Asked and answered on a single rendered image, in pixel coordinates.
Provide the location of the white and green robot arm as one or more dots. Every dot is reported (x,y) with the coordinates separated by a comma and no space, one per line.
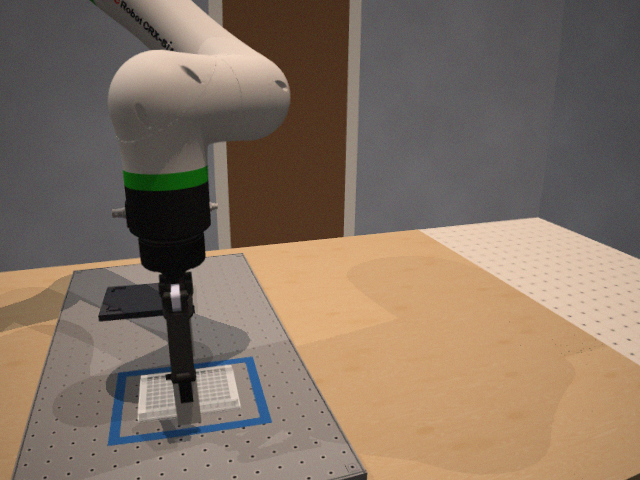
(168,106)

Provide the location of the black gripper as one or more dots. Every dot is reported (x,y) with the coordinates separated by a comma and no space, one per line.
(172,259)

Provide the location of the blue rectangular tape outline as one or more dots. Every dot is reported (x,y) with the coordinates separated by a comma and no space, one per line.
(115,426)

